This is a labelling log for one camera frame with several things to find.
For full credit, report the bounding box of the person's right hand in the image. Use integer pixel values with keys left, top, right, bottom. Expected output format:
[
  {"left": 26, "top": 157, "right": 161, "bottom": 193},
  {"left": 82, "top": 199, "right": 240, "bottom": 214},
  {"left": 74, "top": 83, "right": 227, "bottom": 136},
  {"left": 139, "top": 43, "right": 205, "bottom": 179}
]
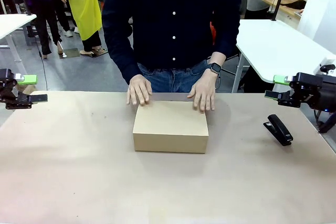
[{"left": 126, "top": 74, "right": 153, "bottom": 107}]

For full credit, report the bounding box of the person in navy shirt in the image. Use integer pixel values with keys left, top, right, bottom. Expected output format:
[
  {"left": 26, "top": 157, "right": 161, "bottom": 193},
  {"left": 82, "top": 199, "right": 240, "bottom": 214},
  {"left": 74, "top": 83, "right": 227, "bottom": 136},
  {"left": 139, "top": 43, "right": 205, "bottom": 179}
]
[{"left": 101, "top": 0, "right": 242, "bottom": 93}]

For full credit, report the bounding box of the small cardboard floor box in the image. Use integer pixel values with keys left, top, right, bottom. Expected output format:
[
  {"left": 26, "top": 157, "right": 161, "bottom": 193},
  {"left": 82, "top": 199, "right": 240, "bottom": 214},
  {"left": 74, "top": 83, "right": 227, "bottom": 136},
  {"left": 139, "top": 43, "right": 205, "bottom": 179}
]
[{"left": 16, "top": 84, "right": 37, "bottom": 95}]

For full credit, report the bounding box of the person in black clothes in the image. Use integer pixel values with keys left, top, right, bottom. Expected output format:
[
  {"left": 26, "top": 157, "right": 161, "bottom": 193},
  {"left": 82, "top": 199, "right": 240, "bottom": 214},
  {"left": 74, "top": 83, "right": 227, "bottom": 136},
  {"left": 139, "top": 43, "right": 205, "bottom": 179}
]
[{"left": 25, "top": 0, "right": 76, "bottom": 60}]

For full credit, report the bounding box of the brown cardboard box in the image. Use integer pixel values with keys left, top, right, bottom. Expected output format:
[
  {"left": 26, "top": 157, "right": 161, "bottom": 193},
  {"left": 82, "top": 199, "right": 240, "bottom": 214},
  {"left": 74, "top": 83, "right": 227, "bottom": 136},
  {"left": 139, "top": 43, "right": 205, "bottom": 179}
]
[{"left": 132, "top": 100, "right": 209, "bottom": 154}]

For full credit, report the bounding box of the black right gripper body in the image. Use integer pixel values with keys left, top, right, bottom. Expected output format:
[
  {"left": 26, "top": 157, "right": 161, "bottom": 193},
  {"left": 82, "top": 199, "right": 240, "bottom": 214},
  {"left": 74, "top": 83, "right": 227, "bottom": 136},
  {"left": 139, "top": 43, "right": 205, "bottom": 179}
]
[{"left": 288, "top": 72, "right": 336, "bottom": 112}]

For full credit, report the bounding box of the black smartwatch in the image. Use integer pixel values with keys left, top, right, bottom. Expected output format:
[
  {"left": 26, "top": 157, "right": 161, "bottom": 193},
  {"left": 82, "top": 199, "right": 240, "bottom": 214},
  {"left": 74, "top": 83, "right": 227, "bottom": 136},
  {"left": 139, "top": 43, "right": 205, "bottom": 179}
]
[{"left": 209, "top": 62, "right": 223, "bottom": 74}]

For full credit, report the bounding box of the metal floor plate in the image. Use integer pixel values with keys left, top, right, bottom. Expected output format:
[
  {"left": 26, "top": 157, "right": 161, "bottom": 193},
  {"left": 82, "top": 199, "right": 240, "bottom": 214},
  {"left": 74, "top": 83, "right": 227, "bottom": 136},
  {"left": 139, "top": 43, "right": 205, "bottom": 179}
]
[{"left": 59, "top": 48, "right": 80, "bottom": 59}]

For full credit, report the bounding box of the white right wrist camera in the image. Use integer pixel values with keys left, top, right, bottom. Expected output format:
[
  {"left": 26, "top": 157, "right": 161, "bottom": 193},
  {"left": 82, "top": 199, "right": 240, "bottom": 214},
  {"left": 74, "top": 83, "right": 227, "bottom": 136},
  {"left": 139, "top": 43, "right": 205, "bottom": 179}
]
[{"left": 319, "top": 57, "right": 336, "bottom": 76}]

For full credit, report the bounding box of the thin black floor cable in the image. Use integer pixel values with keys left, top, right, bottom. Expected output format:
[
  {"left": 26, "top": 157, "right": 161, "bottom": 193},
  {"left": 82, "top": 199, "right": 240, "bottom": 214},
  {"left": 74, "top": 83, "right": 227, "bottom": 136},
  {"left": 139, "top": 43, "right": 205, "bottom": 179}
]
[{"left": 37, "top": 47, "right": 49, "bottom": 91}]

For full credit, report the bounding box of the person's left hand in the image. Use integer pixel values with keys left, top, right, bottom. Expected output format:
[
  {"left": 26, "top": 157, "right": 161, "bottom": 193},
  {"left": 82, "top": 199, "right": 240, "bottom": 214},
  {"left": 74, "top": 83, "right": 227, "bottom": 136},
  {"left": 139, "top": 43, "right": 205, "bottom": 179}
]
[{"left": 187, "top": 69, "right": 217, "bottom": 114}]

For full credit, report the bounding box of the white table with grey legs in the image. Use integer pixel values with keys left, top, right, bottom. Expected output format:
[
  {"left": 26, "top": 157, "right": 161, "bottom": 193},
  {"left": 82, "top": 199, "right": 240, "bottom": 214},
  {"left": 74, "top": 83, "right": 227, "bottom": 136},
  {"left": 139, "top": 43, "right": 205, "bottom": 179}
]
[{"left": 0, "top": 13, "right": 37, "bottom": 69}]

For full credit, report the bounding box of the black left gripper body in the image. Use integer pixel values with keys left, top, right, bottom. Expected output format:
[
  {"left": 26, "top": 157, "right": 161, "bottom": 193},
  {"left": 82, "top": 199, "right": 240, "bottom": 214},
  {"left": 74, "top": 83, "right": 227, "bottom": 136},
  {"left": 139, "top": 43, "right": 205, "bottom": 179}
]
[{"left": 0, "top": 68, "right": 18, "bottom": 102}]

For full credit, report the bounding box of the black stapler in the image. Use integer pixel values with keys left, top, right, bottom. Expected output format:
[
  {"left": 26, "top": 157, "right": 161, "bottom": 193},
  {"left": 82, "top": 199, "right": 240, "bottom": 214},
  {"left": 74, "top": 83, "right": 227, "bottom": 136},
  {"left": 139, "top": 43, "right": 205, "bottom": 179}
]
[{"left": 262, "top": 114, "right": 294, "bottom": 147}]

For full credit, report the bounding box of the person's left forearm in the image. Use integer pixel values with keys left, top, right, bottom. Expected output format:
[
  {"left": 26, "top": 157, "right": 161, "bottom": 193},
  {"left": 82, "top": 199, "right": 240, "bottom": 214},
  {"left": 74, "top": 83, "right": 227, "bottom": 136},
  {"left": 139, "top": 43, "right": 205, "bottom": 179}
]
[{"left": 209, "top": 51, "right": 227, "bottom": 65}]

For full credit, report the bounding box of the wooden workbench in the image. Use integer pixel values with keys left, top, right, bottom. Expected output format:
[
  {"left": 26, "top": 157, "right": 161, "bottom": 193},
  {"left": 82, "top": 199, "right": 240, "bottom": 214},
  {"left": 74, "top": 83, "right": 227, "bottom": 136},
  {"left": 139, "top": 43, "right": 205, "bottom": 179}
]
[{"left": 261, "top": 0, "right": 308, "bottom": 19}]

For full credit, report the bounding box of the person in yellow apron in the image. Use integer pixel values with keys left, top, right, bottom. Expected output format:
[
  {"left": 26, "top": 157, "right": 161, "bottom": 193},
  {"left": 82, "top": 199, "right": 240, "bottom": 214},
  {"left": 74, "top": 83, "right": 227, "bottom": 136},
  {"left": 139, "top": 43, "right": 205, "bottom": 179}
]
[{"left": 66, "top": 0, "right": 103, "bottom": 57}]

